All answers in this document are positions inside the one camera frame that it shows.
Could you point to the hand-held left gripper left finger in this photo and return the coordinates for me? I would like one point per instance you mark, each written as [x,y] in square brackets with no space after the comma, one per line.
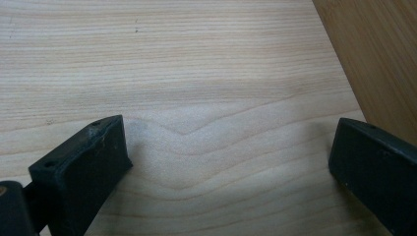
[83,170]

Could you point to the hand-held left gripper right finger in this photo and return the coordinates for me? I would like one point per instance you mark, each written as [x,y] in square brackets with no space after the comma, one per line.
[377,170]

